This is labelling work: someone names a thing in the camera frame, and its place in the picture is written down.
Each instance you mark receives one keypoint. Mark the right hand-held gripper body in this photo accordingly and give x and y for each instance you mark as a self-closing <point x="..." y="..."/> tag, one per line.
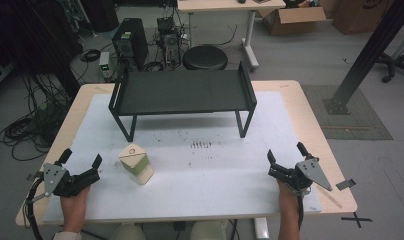
<point x="298" y="178"/>

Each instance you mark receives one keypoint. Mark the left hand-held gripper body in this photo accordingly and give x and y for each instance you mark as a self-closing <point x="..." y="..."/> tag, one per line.
<point x="71" y="185"/>

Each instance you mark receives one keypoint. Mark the person's right hand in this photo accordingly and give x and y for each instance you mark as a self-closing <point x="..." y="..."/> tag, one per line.
<point x="287" y="200"/>

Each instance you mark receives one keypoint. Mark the person's left hand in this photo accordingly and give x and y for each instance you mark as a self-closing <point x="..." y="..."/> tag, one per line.
<point x="72" y="210"/>

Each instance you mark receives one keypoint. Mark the grey metal clip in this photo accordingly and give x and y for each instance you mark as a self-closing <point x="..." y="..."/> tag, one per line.
<point x="345" y="184"/>

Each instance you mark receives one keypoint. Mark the white table leg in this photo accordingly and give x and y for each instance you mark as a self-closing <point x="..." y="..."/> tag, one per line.
<point x="261" y="229"/>

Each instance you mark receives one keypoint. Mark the grey floor mat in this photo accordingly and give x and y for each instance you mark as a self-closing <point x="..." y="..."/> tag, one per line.
<point x="363" y="123"/>

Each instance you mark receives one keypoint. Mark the white table mat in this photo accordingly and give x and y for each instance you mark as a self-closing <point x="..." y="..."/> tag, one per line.
<point x="206" y="186"/>

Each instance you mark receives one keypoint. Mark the person's left leg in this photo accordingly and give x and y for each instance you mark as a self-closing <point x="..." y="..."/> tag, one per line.
<point x="128" y="232"/>

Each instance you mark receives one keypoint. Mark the person's leg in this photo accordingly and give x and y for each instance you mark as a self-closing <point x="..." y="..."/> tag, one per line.
<point x="208" y="230"/>
<point x="128" y="232"/>

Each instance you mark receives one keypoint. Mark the white power supply unit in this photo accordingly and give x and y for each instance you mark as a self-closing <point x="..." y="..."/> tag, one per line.
<point x="105" y="65"/>

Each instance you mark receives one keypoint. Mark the person's right leg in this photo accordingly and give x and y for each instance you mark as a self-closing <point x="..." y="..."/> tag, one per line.
<point x="208" y="230"/>

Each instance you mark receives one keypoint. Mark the black metal shelf rack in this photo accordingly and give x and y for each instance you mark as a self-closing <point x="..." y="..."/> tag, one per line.
<point x="183" y="90"/>

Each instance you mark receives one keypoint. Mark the black metal stand beam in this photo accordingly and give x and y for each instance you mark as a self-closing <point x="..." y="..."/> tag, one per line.
<point x="370" y="50"/>

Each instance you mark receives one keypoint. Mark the black round stool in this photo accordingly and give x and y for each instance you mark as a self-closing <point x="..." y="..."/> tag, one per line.
<point x="205" y="57"/>

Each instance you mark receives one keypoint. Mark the black office chair base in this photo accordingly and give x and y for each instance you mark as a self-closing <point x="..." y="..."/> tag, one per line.
<point x="395" y="65"/>

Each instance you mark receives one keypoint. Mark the black computer tower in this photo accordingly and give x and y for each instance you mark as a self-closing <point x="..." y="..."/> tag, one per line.
<point x="131" y="40"/>

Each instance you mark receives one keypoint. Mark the open cardboard box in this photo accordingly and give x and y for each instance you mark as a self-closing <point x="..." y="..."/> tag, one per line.
<point x="290" y="20"/>

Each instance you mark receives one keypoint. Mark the open computer case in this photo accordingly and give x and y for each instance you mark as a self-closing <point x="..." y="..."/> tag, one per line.
<point x="170" y="43"/>

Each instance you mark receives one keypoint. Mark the closed cardboard box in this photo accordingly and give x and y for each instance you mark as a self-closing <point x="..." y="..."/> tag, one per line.
<point x="360" y="16"/>

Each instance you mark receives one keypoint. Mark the white desk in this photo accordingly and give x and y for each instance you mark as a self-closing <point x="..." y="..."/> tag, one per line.
<point x="230" y="5"/>

